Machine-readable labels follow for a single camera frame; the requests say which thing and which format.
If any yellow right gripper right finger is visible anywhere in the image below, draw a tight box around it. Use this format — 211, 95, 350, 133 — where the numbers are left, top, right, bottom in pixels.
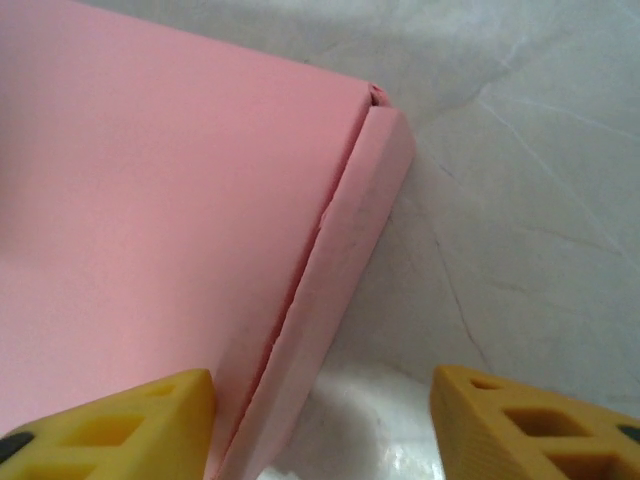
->
429, 364, 640, 480

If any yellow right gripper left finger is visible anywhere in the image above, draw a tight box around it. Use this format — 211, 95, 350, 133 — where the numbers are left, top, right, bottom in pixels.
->
0, 368, 218, 480

